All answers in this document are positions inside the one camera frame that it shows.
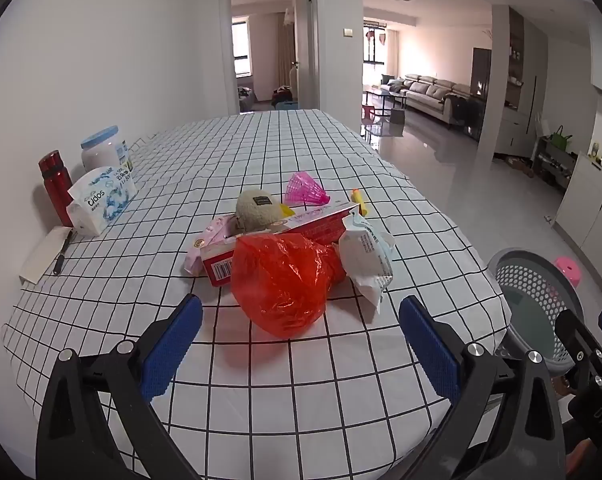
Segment beige curtain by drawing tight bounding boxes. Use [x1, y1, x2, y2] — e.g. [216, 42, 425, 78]
[276, 7, 297, 101]

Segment dark tall cabinet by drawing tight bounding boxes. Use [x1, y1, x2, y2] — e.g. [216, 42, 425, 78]
[471, 47, 492, 141]

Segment grey sofa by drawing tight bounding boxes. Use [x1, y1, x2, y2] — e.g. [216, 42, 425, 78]
[381, 74, 474, 126]

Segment white door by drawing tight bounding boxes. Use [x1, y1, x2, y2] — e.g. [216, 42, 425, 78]
[293, 0, 318, 111]

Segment beige round object black label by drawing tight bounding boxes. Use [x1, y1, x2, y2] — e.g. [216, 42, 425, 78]
[235, 187, 284, 236]

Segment white lower cabinets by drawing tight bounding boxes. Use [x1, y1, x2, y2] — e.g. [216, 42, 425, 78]
[553, 152, 602, 281]

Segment person's right hand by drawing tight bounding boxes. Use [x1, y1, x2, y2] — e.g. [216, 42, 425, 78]
[563, 439, 600, 480]

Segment red cardboard box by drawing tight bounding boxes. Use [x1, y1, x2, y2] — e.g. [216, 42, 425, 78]
[200, 200, 362, 288]

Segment red thermos bottle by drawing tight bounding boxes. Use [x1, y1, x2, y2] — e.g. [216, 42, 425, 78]
[38, 150, 76, 228]

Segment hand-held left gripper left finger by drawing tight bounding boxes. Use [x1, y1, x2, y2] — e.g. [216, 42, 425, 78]
[36, 292, 204, 480]

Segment dark coffee table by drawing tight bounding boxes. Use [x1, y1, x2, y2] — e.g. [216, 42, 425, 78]
[363, 87, 407, 116]

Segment pink plastic stool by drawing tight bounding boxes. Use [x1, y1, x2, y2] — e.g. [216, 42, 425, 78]
[553, 256, 584, 288]

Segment yellow orange plastic item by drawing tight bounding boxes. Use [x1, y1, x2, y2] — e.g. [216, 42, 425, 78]
[350, 188, 370, 217]

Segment shoe rack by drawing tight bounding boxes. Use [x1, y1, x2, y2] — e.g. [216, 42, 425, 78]
[531, 136, 579, 191]

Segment grey perforated plastic basket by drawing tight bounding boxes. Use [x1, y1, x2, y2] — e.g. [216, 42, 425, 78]
[487, 247, 586, 378]

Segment pink plastic shuttlecock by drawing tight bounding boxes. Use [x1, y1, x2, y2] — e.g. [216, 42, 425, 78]
[285, 171, 332, 211]

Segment white jar blue lid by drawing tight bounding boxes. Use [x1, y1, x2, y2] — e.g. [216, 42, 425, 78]
[80, 125, 132, 173]

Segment white blue tissue pack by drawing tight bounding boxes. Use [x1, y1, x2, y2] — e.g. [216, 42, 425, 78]
[66, 165, 138, 237]

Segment white black checked tablecloth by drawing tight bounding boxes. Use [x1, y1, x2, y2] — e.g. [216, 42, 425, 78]
[1, 109, 512, 480]

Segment pink packet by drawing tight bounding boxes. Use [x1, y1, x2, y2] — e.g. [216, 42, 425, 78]
[183, 214, 239, 276]

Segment white snack packet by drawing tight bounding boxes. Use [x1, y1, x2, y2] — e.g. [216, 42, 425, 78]
[338, 210, 397, 316]

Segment white notebook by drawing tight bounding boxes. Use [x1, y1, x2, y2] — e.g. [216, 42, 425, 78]
[20, 226, 74, 286]

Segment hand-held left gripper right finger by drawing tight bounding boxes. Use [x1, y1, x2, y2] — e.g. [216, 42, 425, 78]
[398, 295, 566, 480]

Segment red plastic bag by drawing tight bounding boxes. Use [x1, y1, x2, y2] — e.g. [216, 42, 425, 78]
[231, 232, 347, 337]

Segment white wall shelf cabinet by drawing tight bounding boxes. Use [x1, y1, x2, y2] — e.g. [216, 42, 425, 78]
[496, 5, 549, 156]

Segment black pen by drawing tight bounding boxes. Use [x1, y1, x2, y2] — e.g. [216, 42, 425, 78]
[52, 230, 73, 276]

